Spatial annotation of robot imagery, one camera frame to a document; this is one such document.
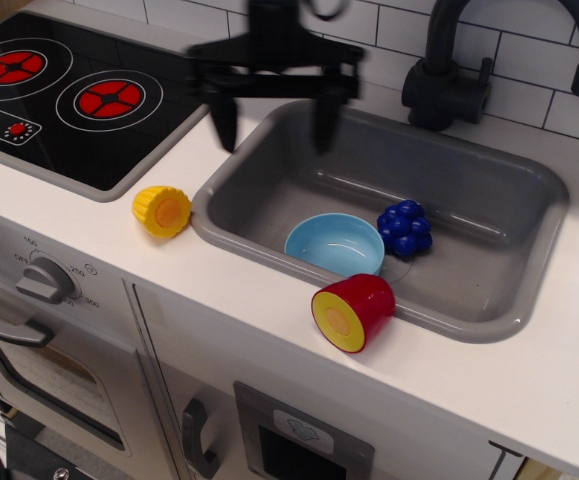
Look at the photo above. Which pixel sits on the grey oven door handle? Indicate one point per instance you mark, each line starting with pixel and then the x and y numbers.
pixel 30 333

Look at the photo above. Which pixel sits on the grey cabinet door handle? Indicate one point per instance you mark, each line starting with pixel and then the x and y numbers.
pixel 204 463

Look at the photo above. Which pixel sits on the yellow toy corn piece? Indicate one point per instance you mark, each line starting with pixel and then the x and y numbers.
pixel 163 211

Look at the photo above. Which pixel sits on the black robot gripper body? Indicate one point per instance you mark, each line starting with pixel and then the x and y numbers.
pixel 276 58

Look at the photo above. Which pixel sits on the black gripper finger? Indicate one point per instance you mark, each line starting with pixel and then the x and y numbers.
pixel 224 113
pixel 326 115

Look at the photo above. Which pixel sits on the black toy faucet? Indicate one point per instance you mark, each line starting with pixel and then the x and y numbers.
pixel 435 90

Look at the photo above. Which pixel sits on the light blue plastic bowl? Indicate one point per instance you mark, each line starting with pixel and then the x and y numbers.
pixel 337 242

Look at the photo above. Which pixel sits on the grey oven temperature knob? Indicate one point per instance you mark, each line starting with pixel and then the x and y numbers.
pixel 45 280

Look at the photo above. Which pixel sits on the black toy stovetop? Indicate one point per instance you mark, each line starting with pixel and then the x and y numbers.
pixel 86 111

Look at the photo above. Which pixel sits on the red and yellow toy fruit half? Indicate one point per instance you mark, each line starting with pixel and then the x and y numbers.
pixel 351 313

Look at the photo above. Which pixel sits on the grey plastic sink basin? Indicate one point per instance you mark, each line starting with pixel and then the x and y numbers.
pixel 466 230

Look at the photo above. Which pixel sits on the grey dishwasher control panel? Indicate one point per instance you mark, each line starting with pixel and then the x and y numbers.
pixel 282 442

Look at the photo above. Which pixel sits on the blue toy grape bunch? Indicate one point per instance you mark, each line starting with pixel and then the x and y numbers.
pixel 404 229

